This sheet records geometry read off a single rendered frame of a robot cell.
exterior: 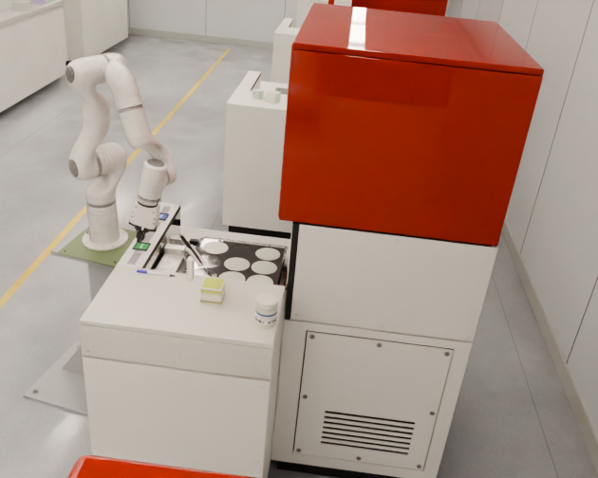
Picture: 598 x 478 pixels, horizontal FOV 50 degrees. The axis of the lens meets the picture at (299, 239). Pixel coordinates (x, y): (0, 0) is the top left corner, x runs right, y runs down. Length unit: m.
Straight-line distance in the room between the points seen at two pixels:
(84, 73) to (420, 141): 1.19
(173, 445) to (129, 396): 0.25
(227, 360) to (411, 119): 0.96
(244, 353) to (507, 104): 1.11
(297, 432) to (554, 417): 1.42
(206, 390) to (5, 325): 1.89
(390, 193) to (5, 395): 2.13
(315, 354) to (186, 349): 0.58
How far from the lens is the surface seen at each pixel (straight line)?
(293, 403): 2.65
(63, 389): 3.36
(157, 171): 2.33
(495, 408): 3.50
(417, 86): 2.01
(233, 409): 2.23
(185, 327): 2.09
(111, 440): 2.47
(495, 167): 2.13
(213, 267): 2.52
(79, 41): 8.71
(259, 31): 10.34
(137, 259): 2.47
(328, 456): 2.83
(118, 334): 2.14
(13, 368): 3.56
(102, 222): 2.76
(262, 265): 2.55
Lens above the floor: 2.22
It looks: 29 degrees down
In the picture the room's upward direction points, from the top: 6 degrees clockwise
